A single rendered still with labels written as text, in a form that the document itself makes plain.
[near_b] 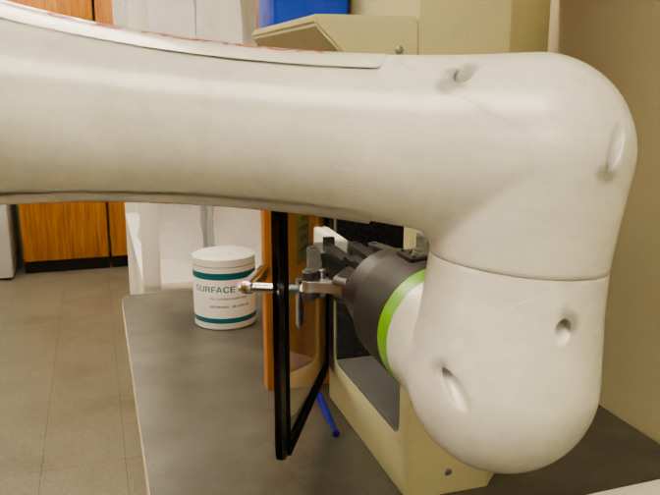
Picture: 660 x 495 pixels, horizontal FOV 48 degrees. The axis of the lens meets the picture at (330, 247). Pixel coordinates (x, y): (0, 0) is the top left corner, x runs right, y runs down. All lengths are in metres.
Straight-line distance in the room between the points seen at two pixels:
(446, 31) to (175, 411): 0.71
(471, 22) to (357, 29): 0.13
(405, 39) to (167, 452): 0.64
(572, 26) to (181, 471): 0.92
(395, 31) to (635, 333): 0.64
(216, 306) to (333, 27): 0.86
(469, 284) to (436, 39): 0.48
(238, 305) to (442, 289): 1.15
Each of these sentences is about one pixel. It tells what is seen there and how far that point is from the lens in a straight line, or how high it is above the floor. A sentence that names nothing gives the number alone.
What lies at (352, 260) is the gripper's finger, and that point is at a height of 1.30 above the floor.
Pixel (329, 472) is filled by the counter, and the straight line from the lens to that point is 1.03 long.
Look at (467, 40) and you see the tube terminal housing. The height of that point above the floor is 1.49.
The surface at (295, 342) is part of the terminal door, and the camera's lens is 0.95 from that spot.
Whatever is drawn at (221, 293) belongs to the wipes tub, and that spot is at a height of 1.02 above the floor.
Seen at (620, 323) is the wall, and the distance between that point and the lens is 1.26.
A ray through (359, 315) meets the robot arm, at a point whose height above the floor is 1.28.
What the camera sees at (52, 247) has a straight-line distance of 5.91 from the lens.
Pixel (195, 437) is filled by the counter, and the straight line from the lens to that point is 1.13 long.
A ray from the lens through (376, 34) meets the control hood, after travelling 0.81.
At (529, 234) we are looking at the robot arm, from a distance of 0.38.
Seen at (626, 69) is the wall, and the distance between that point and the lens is 1.23.
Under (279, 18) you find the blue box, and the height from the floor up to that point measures 1.52.
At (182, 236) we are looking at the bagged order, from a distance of 2.20.
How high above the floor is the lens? 1.45
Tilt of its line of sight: 13 degrees down
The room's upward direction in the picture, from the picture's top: straight up
